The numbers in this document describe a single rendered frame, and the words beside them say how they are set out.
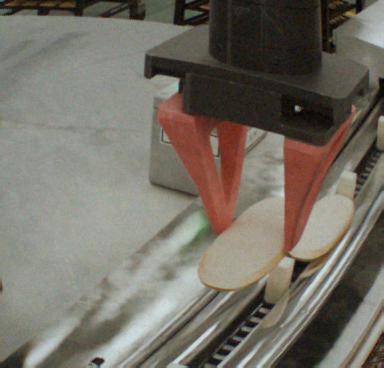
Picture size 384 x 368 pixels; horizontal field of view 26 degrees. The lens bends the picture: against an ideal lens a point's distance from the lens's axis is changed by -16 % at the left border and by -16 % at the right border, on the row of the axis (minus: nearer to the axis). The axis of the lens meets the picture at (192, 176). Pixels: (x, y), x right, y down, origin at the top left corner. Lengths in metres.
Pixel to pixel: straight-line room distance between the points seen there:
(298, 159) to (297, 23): 0.07
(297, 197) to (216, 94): 0.06
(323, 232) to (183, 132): 0.22
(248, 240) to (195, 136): 0.06
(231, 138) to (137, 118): 0.40
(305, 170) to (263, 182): 0.27
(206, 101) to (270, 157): 0.30
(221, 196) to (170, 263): 0.12
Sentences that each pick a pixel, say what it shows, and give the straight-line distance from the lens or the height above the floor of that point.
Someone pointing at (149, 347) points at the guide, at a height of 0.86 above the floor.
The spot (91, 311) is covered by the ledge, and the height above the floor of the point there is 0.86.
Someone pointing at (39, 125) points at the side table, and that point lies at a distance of 0.86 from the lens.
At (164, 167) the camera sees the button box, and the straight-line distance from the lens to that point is 0.75.
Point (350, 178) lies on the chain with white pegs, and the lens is 0.69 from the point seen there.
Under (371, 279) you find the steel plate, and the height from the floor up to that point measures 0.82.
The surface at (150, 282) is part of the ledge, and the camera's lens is 0.56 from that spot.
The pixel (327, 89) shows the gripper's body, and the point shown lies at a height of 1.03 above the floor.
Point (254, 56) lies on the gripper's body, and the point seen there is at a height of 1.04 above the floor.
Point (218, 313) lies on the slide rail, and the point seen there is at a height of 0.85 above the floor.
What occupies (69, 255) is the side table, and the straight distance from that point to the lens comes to 0.66.
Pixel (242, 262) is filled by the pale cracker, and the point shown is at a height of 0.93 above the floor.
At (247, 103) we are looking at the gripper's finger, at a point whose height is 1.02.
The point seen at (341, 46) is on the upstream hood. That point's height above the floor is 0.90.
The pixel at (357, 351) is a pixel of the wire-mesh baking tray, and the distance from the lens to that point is 0.46.
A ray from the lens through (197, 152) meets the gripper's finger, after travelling 0.44.
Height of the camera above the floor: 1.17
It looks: 27 degrees down
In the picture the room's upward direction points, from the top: 4 degrees clockwise
